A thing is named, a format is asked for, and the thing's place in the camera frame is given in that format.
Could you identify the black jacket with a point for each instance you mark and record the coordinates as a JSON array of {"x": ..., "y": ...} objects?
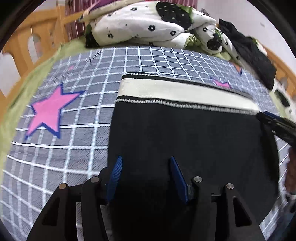
[{"x": 248, "y": 50}]

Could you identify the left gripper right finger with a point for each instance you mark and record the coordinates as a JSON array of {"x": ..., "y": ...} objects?
[{"x": 214, "y": 212}]

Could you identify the purple patterned pillow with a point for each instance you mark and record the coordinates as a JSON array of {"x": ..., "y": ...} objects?
[{"x": 101, "y": 8}]

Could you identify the wooden bed frame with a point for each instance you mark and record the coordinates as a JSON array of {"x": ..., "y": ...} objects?
[{"x": 38, "y": 34}]

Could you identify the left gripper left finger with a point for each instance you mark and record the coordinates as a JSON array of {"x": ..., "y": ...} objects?
[{"x": 57, "y": 220}]

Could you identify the grey grid star blanket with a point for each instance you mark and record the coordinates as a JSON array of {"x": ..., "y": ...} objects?
[{"x": 36, "y": 165}]

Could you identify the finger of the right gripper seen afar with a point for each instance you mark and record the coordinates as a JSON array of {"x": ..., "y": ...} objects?
[{"x": 282, "y": 127}]

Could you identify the black pants white waistband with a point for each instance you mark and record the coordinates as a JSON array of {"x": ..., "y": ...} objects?
[{"x": 211, "y": 131}]

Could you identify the green bed sheet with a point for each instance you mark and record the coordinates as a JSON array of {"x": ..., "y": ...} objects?
[{"x": 14, "y": 105}]

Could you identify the white black floral quilt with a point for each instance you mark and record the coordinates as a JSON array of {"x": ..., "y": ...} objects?
[{"x": 162, "y": 24}]

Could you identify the person's hand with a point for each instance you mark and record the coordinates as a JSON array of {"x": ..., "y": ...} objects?
[{"x": 290, "y": 179}]

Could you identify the white floral pillow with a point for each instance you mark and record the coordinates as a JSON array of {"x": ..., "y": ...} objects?
[{"x": 283, "y": 102}]

